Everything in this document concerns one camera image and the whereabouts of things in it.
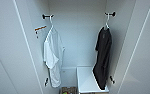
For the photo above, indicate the dark clothes rail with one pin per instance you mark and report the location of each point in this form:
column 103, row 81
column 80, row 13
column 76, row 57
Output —
column 47, row 16
column 111, row 14

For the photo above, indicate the white wardrobe carcass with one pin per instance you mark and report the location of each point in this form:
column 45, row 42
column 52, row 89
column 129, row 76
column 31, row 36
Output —
column 77, row 33

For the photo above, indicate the black garment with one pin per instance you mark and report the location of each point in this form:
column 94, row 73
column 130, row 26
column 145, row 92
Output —
column 102, row 56

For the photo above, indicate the white hanging shirt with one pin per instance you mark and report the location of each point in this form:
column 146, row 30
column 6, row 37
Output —
column 52, row 50

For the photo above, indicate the white clothes hanger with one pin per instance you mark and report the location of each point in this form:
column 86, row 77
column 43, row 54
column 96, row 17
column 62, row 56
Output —
column 51, row 21
column 107, row 23

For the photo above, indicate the orange and white warning sticker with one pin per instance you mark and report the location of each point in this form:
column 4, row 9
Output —
column 40, row 28

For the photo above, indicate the white inner drawer unit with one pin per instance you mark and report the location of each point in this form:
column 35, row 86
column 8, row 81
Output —
column 86, row 80

